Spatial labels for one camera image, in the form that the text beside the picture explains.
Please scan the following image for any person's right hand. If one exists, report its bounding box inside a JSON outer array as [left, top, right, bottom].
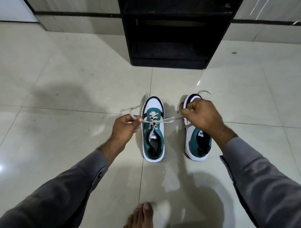
[[181, 98, 229, 137]]

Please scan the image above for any person's left hand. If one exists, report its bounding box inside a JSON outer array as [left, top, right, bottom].
[[110, 114, 144, 151]]

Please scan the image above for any white shoelace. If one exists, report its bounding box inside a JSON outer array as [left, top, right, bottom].
[[177, 90, 212, 114], [122, 92, 187, 137]]

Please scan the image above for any person's right forearm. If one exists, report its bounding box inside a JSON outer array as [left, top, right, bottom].
[[212, 126, 301, 228]]

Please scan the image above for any person's left forearm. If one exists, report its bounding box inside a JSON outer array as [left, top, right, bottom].
[[0, 139, 128, 228]]

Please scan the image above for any teal white black sneaker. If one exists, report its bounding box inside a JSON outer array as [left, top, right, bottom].
[[183, 93, 212, 161], [142, 96, 165, 163]]

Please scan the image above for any black wooden shelf unit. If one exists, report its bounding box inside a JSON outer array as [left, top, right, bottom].
[[118, 0, 244, 70]]

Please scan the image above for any person's bare foot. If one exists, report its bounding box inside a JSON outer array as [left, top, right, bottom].
[[123, 202, 154, 228]]

